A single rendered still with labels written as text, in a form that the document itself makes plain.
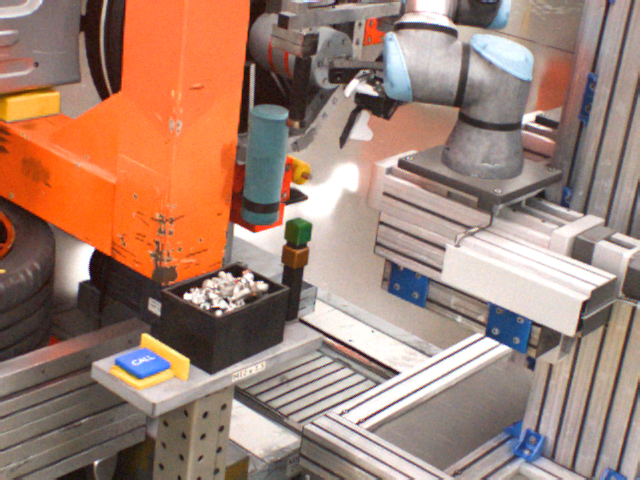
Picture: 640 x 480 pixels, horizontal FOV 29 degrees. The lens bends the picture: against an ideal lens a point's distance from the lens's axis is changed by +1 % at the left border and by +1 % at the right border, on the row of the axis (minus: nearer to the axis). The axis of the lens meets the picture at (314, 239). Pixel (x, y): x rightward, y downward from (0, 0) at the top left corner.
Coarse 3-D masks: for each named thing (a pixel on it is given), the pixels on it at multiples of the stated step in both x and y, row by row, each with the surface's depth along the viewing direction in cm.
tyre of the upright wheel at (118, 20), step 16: (96, 0) 273; (112, 0) 270; (96, 16) 274; (112, 16) 270; (96, 32) 275; (112, 32) 271; (96, 48) 277; (112, 48) 272; (96, 64) 279; (112, 64) 274; (96, 80) 283; (112, 80) 278
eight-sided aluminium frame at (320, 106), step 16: (352, 0) 297; (352, 32) 299; (352, 48) 300; (320, 96) 305; (336, 96) 302; (320, 112) 300; (304, 128) 299; (320, 128) 302; (240, 144) 282; (288, 144) 295; (304, 144) 299; (240, 160) 284
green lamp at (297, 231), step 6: (288, 222) 237; (294, 222) 236; (300, 222) 237; (306, 222) 237; (288, 228) 237; (294, 228) 236; (300, 228) 235; (306, 228) 236; (288, 234) 237; (294, 234) 236; (300, 234) 235; (306, 234) 237; (288, 240) 237; (294, 240) 236; (300, 240) 236; (306, 240) 237
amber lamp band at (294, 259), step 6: (282, 246) 239; (282, 252) 239; (288, 252) 238; (294, 252) 237; (300, 252) 237; (306, 252) 239; (282, 258) 240; (288, 258) 238; (294, 258) 237; (300, 258) 238; (306, 258) 240; (288, 264) 239; (294, 264) 238; (300, 264) 239; (306, 264) 240
